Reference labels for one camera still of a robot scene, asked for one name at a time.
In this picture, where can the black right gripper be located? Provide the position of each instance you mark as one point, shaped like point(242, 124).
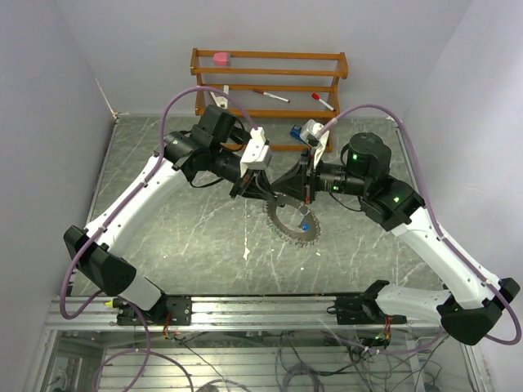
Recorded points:
point(300, 183)

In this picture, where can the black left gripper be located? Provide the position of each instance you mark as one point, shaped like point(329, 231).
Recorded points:
point(253, 184)

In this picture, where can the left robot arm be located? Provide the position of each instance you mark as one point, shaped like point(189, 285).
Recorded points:
point(98, 249)

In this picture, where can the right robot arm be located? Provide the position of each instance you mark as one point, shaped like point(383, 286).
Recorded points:
point(472, 300)

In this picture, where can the blue stapler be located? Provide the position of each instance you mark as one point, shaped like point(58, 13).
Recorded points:
point(296, 132)

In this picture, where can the white plastic clamp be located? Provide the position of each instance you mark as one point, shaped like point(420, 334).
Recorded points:
point(219, 100)

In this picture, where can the red white marker pen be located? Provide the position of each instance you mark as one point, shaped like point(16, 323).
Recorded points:
point(271, 95)

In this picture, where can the red capped white marker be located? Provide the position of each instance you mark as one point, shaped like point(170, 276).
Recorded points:
point(328, 106)

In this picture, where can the wooden shelf rack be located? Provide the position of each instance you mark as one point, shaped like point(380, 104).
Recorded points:
point(293, 75)

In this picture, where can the pink eraser block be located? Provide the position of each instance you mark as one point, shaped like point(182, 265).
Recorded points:
point(221, 59)

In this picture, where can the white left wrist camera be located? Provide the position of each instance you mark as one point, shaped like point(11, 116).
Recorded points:
point(257, 154)

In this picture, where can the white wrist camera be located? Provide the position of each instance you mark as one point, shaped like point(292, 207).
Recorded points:
point(257, 154)
point(312, 133)

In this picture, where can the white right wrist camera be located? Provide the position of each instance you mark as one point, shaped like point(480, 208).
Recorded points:
point(312, 133)

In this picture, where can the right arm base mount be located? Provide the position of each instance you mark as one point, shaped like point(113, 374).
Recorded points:
point(351, 308)

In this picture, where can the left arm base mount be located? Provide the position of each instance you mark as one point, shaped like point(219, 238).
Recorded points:
point(169, 310)

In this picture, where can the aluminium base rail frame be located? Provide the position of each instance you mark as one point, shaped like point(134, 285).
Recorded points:
point(224, 313)

